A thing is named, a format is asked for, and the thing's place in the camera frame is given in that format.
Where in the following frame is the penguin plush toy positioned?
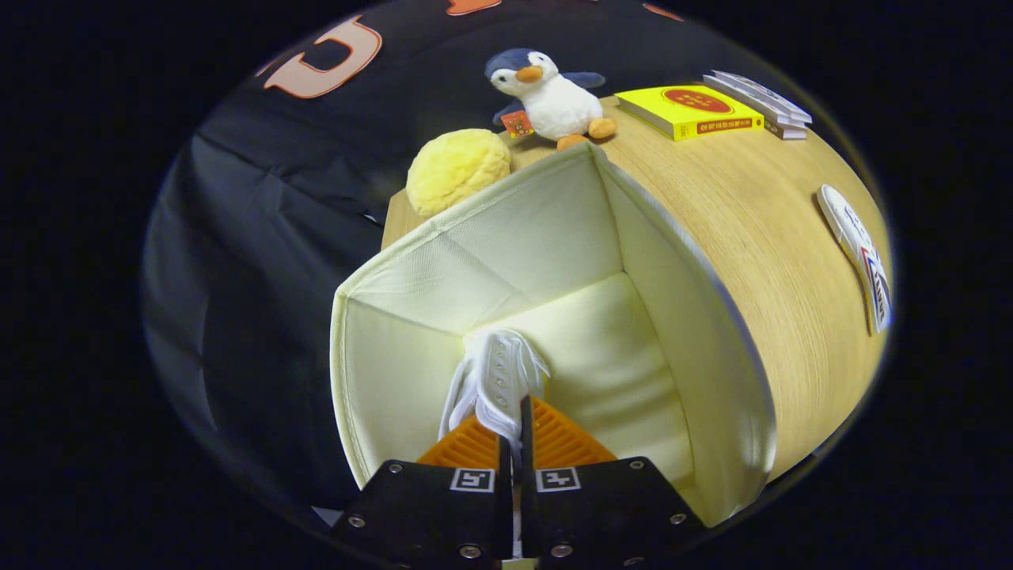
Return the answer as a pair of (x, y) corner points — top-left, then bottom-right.
(484, 47), (618, 151)

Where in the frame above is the yellow book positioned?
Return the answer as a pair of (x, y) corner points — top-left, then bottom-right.
(614, 85), (765, 142)

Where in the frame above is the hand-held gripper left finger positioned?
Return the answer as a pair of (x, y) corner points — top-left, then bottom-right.
(331, 412), (515, 570)

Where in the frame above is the white floral print book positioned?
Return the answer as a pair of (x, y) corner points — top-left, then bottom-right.
(712, 70), (814, 124)

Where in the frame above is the white shoe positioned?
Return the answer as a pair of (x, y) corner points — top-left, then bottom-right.
(438, 329), (551, 468)
(815, 184), (893, 336)

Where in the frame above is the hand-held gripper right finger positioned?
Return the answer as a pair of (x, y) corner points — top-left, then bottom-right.
(518, 394), (707, 570)

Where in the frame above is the brown fabric storage box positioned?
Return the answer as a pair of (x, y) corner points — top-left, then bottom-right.
(330, 141), (778, 530)

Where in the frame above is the yellow round plush toy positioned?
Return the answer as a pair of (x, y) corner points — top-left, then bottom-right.
(405, 128), (513, 221)

